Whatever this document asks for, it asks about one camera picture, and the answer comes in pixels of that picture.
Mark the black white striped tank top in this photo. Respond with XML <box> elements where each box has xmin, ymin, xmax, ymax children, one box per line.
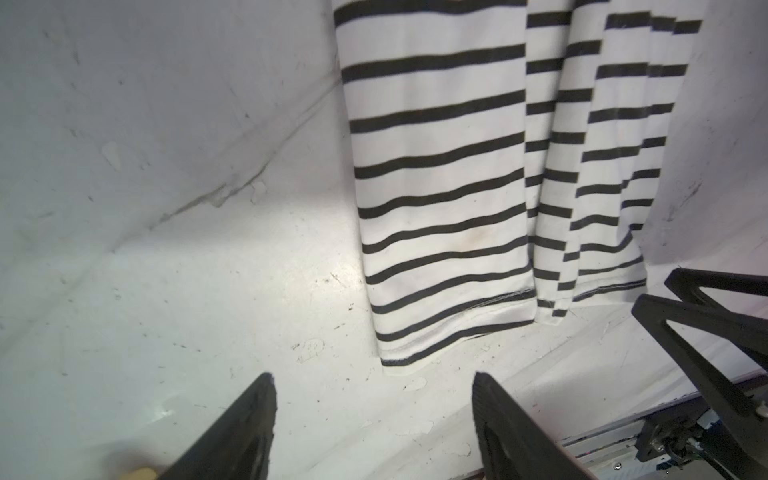
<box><xmin>332</xmin><ymin>1</ymin><xmax>707</xmax><ymax>373</ymax></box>

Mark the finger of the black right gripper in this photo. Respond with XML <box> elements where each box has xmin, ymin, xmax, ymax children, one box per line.
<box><xmin>664</xmin><ymin>268</ymin><xmax>767</xmax><ymax>309</ymax></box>
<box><xmin>632</xmin><ymin>294</ymin><xmax>767</xmax><ymax>466</ymax></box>

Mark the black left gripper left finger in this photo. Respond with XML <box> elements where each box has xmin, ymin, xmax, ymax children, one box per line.
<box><xmin>160</xmin><ymin>373</ymin><xmax>277</xmax><ymax>480</ymax></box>

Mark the aluminium front rail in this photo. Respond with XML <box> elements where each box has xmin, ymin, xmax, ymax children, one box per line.
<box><xmin>561</xmin><ymin>393</ymin><xmax>767</xmax><ymax>479</ymax></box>

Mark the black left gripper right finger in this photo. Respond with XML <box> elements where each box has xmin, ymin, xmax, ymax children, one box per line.
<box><xmin>472</xmin><ymin>372</ymin><xmax>594</xmax><ymax>480</ymax></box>

